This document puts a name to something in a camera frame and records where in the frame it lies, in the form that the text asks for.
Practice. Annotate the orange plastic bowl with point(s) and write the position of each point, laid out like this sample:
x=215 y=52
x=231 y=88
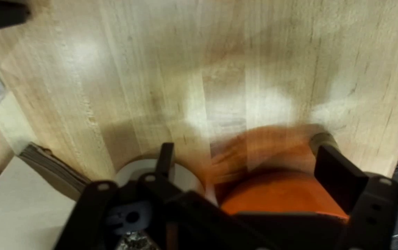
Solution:
x=269 y=170

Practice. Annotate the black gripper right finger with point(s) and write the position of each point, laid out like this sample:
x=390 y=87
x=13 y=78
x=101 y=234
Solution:
x=343 y=180

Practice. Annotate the wooden cutting board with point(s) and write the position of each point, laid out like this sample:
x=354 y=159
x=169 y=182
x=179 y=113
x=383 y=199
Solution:
x=55 y=171

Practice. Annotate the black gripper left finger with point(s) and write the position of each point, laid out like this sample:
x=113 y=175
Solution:
x=166 y=160

